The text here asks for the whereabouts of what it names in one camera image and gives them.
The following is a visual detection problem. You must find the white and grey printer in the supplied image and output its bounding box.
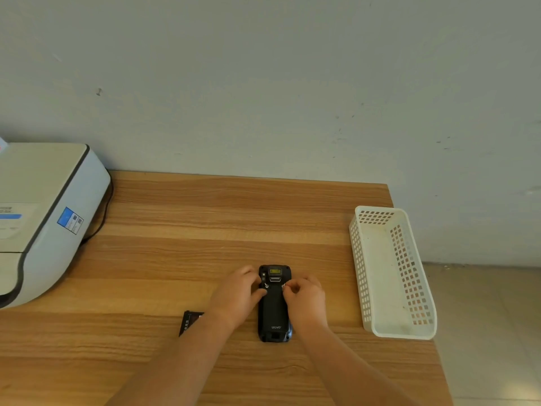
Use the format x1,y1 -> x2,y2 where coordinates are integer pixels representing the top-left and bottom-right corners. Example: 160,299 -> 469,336
0,137 -> 112,310

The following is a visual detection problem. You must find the white perforated plastic basket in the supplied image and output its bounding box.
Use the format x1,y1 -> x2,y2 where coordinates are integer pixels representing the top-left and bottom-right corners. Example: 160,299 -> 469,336
349,206 -> 438,340

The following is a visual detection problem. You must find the person's left forearm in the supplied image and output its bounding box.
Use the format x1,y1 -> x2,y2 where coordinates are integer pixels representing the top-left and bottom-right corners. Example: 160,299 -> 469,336
105,310 -> 237,406

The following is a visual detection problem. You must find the black power cable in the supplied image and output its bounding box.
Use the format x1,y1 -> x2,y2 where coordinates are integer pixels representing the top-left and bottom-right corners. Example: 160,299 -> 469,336
79,182 -> 114,246

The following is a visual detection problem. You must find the person's left hand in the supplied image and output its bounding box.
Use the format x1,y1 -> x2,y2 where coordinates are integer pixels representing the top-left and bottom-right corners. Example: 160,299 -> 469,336
206,266 -> 268,330

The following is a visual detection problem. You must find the black battery pack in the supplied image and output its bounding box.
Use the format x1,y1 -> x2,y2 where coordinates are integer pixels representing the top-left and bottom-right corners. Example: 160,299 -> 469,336
179,310 -> 205,337

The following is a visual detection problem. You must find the black handheld scanner device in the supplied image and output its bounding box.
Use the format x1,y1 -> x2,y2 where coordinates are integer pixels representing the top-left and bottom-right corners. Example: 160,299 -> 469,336
257,264 -> 293,343

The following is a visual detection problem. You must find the person's right forearm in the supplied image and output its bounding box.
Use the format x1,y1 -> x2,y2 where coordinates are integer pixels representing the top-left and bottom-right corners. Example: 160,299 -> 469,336
294,325 -> 419,406

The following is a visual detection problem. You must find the person's right hand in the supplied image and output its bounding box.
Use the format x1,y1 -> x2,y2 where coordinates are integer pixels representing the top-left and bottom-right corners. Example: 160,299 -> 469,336
282,275 -> 329,332

